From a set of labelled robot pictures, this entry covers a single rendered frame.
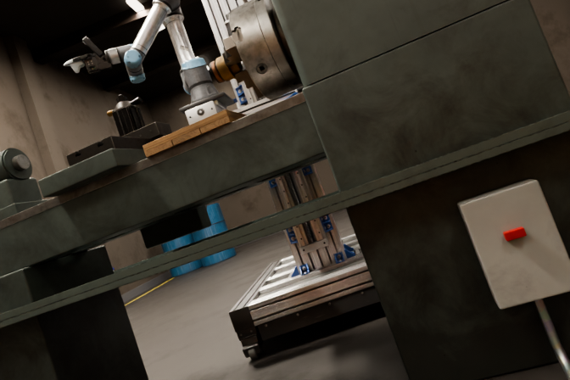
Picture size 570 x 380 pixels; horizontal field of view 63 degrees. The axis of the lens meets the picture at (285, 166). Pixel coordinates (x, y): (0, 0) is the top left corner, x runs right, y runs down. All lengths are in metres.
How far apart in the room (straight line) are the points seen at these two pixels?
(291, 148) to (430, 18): 0.50
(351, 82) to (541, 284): 0.66
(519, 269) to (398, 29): 0.65
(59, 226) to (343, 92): 1.04
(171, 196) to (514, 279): 0.97
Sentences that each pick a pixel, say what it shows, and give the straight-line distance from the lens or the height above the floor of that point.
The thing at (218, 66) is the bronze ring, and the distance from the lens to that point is 1.57.
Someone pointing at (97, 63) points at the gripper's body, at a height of 1.53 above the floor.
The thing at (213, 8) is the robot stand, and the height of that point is 1.65.
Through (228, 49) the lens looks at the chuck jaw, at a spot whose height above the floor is 1.08.
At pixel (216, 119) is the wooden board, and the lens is 1.40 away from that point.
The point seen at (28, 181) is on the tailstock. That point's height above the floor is 1.01.
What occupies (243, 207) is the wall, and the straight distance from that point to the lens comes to 11.32.
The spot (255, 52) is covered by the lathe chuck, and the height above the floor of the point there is 1.03.
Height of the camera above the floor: 0.58
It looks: 4 degrees up
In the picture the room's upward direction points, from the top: 20 degrees counter-clockwise
